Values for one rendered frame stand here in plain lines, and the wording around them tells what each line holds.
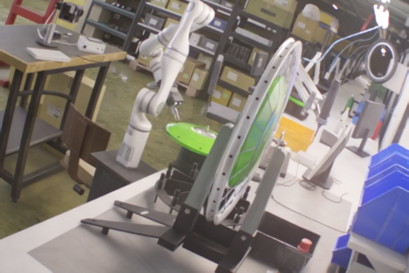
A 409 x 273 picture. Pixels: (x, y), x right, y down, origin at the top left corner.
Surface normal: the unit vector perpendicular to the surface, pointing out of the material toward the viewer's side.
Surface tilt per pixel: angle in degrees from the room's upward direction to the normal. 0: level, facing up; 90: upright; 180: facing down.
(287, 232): 87
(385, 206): 93
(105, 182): 90
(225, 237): 90
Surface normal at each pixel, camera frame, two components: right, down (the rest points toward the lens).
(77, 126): -0.56, 0.06
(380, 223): -0.37, 0.15
